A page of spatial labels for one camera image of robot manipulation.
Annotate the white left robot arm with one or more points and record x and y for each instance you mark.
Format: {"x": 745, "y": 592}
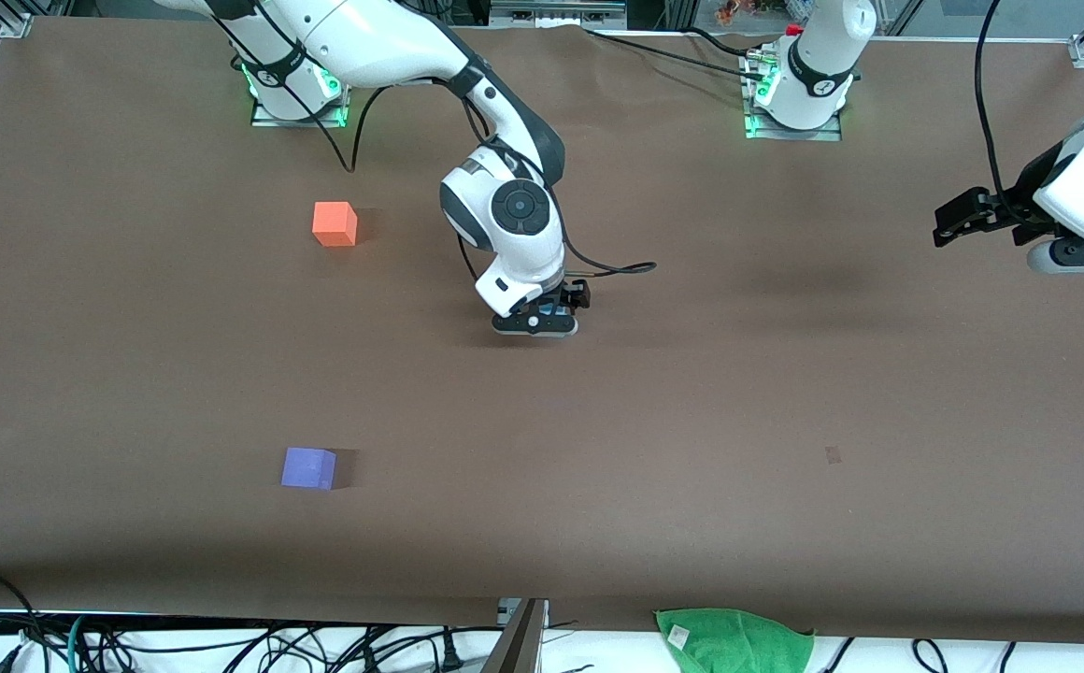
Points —
{"x": 818, "y": 65}

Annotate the grey power strip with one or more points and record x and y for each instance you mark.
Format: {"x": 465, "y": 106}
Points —
{"x": 556, "y": 11}

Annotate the black power plug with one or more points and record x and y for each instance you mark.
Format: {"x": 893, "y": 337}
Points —
{"x": 452, "y": 656}

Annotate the orange foam block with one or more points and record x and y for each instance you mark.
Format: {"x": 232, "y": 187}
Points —
{"x": 334, "y": 224}

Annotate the brown table cover sheet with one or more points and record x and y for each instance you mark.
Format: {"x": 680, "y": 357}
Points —
{"x": 598, "y": 421}

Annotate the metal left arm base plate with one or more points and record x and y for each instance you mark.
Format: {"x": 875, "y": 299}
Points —
{"x": 841, "y": 133}

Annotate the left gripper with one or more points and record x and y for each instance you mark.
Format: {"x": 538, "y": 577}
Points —
{"x": 1012, "y": 205}

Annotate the purple foam block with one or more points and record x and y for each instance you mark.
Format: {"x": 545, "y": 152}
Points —
{"x": 306, "y": 467}

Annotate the green microfiber cloth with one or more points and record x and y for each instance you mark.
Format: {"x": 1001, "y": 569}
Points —
{"x": 734, "y": 643}

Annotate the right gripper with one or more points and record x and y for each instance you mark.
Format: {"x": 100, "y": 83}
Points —
{"x": 576, "y": 295}

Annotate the grey metal post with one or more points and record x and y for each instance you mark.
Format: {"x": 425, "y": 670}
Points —
{"x": 516, "y": 645}

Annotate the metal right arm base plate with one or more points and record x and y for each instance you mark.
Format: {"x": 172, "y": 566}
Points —
{"x": 266, "y": 120}

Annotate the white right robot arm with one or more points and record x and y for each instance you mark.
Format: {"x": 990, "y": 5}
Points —
{"x": 383, "y": 42}

